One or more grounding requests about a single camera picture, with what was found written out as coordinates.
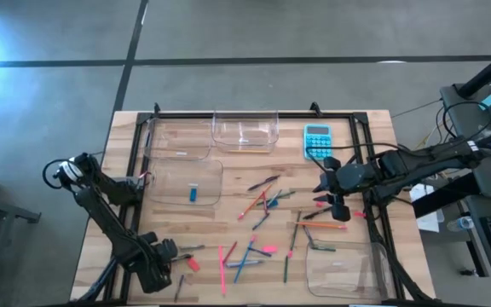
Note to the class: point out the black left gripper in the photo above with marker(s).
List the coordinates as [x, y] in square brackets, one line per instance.
[147, 260]

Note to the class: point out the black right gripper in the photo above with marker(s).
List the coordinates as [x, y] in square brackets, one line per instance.
[350, 179]

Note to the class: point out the black pen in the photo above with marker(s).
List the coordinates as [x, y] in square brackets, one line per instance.
[186, 257]

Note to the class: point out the small red eraser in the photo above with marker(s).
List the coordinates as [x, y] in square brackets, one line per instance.
[319, 204]

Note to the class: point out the dark grey pen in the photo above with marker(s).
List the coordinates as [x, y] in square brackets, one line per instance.
[179, 287]

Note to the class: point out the black crayon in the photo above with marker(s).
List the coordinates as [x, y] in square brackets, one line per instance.
[317, 213]

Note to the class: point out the grey crayon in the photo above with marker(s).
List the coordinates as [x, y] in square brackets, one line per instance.
[192, 247]

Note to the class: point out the blue marker pen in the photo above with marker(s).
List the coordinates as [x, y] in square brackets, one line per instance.
[309, 235]

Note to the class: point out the small blue pen piece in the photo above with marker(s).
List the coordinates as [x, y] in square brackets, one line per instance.
[276, 196]

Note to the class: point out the dark green crayon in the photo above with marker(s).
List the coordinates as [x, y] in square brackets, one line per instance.
[324, 249]

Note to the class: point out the red crayon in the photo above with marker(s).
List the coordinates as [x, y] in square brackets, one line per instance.
[230, 252]

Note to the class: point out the dark green pencil pink eraser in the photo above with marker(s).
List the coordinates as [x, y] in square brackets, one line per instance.
[293, 239]

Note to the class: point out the dark purple pen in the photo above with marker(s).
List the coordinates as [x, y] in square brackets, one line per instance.
[262, 183]

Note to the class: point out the maroon crayon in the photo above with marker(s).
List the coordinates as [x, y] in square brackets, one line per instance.
[265, 210]

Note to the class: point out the blue pencil pink eraser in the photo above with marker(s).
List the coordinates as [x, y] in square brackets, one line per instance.
[239, 273]

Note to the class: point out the grey translucent pen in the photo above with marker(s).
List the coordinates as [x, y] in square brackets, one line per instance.
[254, 262]

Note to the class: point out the dark blue crayon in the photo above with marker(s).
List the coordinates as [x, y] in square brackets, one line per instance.
[260, 252]

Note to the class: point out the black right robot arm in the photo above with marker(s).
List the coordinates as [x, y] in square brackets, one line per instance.
[420, 164]

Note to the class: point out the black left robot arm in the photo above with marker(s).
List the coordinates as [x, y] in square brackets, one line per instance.
[105, 226]

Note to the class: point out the small red tab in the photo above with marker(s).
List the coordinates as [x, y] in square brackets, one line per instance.
[359, 214]

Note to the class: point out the turquoise calculator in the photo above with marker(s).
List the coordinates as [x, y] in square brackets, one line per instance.
[318, 140]

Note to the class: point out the clear plastic bin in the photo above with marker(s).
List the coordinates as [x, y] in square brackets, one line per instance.
[177, 136]
[339, 277]
[245, 132]
[173, 179]

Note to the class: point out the white paper sheet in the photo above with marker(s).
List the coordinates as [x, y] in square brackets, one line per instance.
[432, 222]

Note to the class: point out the black desk crossbar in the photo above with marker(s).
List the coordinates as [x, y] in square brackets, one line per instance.
[446, 196]

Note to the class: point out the clear water bottle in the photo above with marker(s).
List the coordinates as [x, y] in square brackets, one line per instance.
[460, 223]

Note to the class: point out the small black object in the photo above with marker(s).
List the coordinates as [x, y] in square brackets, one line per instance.
[467, 271]

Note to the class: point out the teal sticky note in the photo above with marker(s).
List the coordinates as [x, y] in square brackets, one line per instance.
[489, 101]

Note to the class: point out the black pole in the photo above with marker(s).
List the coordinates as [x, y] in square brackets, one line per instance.
[488, 70]

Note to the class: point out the black aluminium table frame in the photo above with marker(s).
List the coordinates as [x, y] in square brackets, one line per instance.
[292, 115]

